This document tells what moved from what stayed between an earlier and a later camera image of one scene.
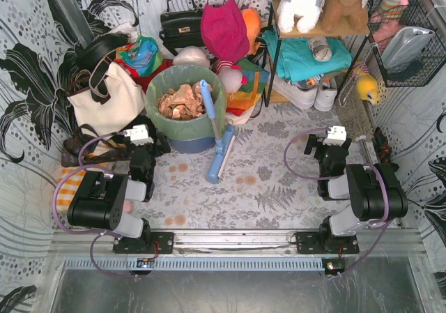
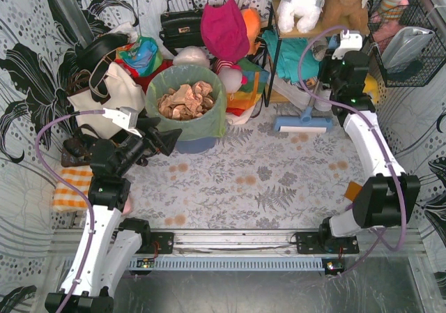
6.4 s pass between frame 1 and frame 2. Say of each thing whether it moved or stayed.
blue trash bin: stayed
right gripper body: moved
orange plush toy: stayed
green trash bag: stayed
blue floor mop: moved
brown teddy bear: stayed
